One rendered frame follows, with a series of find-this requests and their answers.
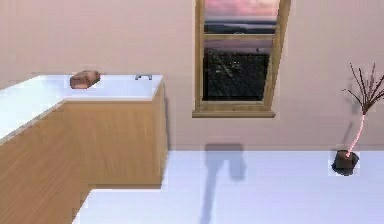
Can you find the brown bread loaf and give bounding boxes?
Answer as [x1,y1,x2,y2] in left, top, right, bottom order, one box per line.
[69,69,102,90]

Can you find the bare plant in black pot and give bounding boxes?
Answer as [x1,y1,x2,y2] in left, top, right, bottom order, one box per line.
[331,62,384,176]

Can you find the wooden framed window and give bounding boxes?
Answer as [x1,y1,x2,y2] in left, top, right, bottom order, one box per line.
[191,0,292,119]

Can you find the wooden counter with white top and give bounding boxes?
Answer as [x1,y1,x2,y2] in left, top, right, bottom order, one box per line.
[0,73,170,224]

